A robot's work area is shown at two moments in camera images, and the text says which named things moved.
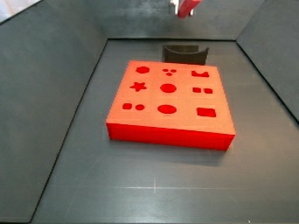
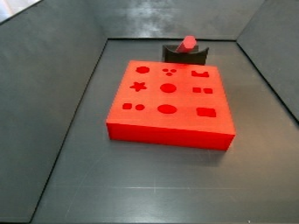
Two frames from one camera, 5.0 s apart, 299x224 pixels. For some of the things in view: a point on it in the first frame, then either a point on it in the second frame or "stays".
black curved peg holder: x=184 y=53 stays
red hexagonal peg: x=184 y=6 → x=187 y=45
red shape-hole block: x=172 y=104 stays
